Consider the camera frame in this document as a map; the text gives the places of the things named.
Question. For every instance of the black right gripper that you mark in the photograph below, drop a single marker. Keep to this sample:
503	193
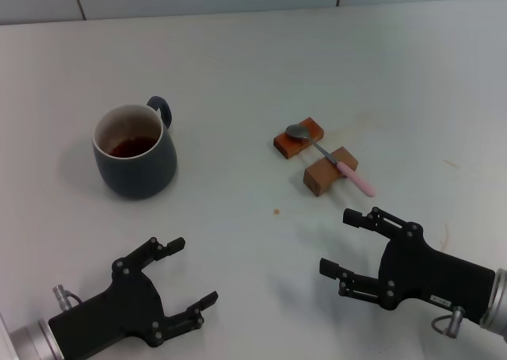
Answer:
428	274

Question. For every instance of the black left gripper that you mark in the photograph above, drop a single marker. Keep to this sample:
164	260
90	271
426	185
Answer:
119	308

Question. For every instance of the dark grey ceramic mug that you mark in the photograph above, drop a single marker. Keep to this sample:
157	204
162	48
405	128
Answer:
136	173

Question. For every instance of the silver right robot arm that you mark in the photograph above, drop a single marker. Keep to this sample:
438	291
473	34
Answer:
497	304

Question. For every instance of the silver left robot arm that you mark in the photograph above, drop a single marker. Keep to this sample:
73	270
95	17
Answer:
33	338

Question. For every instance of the light brown arched wooden block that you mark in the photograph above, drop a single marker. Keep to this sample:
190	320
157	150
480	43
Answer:
321	175

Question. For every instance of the reddish brown flat wooden block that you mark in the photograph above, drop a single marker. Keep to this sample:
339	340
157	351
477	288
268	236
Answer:
289	146

